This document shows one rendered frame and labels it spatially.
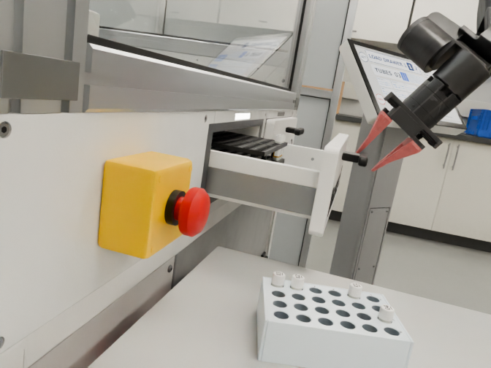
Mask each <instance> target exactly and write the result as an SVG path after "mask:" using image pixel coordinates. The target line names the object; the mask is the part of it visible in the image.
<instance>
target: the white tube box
mask: <svg viewBox="0 0 491 368"><path fill-rule="evenodd" d="M271 282H272V278H271V277H262V283H261V288H260V292H259V300H258V305H257V309H256V318H257V352H258V361H265V362H270V363H276V364H285V365H290V366H296V367H305V368H408V363H409V360H410V357H411V352H412V349H413V346H414V341H413V340H412V339H411V337H410V335H409V333H408V332H407V331H406V329H405V327H404V326H403V324H402V323H401V321H400V319H399V318H398V317H397V315H396V314H395V313H394V316H393V319H392V322H391V323H384V322H381V321H380V320H379V319H378V313H379V310H380V306H381V305H383V304H386V305H389V306H390V304H389V302H388V301H387V300H386V298H385V296H384V295H383V294H382V295H381V294H375V293H370V292H365V291H362V293H361V297H360V298H359V299H352V298H350V297H348V291H349V290H348V289H345V288H336V287H331V286H325V285H317V284H311V283H304V285H303V288H302V290H301V291H296V290H293V289H291V280H285V281H284V285H283V288H276V287H274V286H272V284H271Z"/></svg>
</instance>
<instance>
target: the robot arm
mask: <svg viewBox="0 0 491 368"><path fill-rule="evenodd" d="M397 48H398V49H399V50H400V51H401V52H402V53H403V54H405V55H406V56H407V57H408V58H409V59H410V60H411V61H413V62H414V63H415V64H416V65H417V66H418V67H419V68H420V69H421V70H422V71H423V72H424V73H429V72H431V71H435V70H436V71H435V72H434V73H433V76H429V77H428V78H427V79H426V80H425V81H424V82H423V83H422V84H421V85H420V86H419V87H418V88H417V89H416V90H415V91H414V92H413V93H412V94H410V95H409V96H408V97H407V98H406V99H404V101H403V102H402V101H401V100H399V98H398V97H396V95H394V94H393V92H390V93H389V94H388V95H387V96H385V97H384V100H385V101H387V102H388V103H389V104H390V105H391V106H392V107H393V108H392V109H391V110H390V111H389V110H388V109H387V108H386V107H385V108H383V110H382V111H380V113H379V114H378V117H377V118H376V121H375V123H374V124H373V127H372V129H371V130H370V133H369V135H368V137H367V138H366V139H365V141H364V142H363V143H362V144H361V146H360V147H359V149H358V150H357V151H356V153H360V152H361V151H362V150H364V149H365V148H366V147H367V146H368V145H369V144H370V143H371V142H372V141H373V140H374V139H375V138H376V137H377V136H378V135H379V134H380V133H381V132H382V131H383V130H384V129H385V128H386V127H387V126H388V125H389V124H390V123H391V122H392V120H393V121H394V122H396V124H397V125H399V127H401V129H402V130H404V132H405V133H407V135H409V136H410V138H409V137H408V138H406V139H405V140H404V141H403V142H401V143H400V144H399V145H398V146H397V147H396V148H395V149H394V150H392V151H391V152H390V153H389V154H388V155H386V156H385V157H384V158H383V159H381V160H380V161H379V162H378V163H377V164H376V165H375V166H374V167H373V168H372V169H371V171H372V172H374V171H376V170H377V169H380V168H381V167H383V166H385V165H387V164H388V163H390V162H393V161H396V160H398V159H401V158H405V157H407V156H411V155H413V154H416V153H419V152H421V151H422V150H423V149H424V148H425V146H424V145H423V144H422V143H421V142H420V141H419V140H420V139H421V138H424V139H425V140H426V141H427V143H428V144H429V145H430V146H432V147H433V148H435V149H436V148H437V147H438V146H440V145H441V144H442V143H443V142H442V141H441V140H440V139H439V138H438V137H437V136H436V135H435V134H434V133H433V132H432V131H431V128H432V127H434V125H435V124H437V123H438V122H439V121H440V120H441V119H443V118H444V117H445V116H446V115H447V114H449V113H450V112H451V111H452V110H453V109H454V108H455V107H456V106H457V105H458V104H460V103H461V102H462V101H463V100H464V99H466V98H467V97H468V96H469V95H470V94H472V93H473V92H474V91H475V90H476V89H477V88H478V87H479V86H480V85H481V84H483V83H484V82H485V81H486V80H487V79H489V78H490V77H491V0H479V5H478V9H477V18H476V34H475V33H473V32H472V30H470V29H469V28H468V27H466V26H465V25H463V26H462V27H460V26H459V25H457V24H456V23H455V22H453V21H452V20H450V19H448V18H447V17H446V16H444V15H442V14H441V13H440V12H432V13H430V14H429V15H428V16H427V17H421V18H419V19H417V20H415V21H414V22H413V23H412V24H411V25H410V26H409V27H408V28H407V29H406V30H405V31H404V32H403V34H402V36H401V37H400V39H399V41H398V43H397Z"/></svg>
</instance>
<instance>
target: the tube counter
mask: <svg viewBox="0 0 491 368"><path fill-rule="evenodd" d="M392 71H393V72H394V75H395V77H396V80H402V81H406V82H409V83H415V84H418V85H421V84H422V83H423V82H424V81H425V80H424V78H423V77H421V76H418V75H415V74H409V73H406V72H401V71H398V70H394V69H393V70H392Z"/></svg>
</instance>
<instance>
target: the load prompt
mask: <svg viewBox="0 0 491 368"><path fill-rule="evenodd" d="M365 52H366V54H367V56H368V59H369V61H370V62H373V63H377V64H382V65H385V66H391V67H394V68H397V69H402V70H406V71H409V72H413V73H417V74H422V73H421V72H420V70H419V67H418V66H417V65H416V64H415V63H412V62H410V61H405V60H402V59H399V58H394V57H391V56H388V55H384V54H380V53H376V52H373V51H370V50H365Z"/></svg>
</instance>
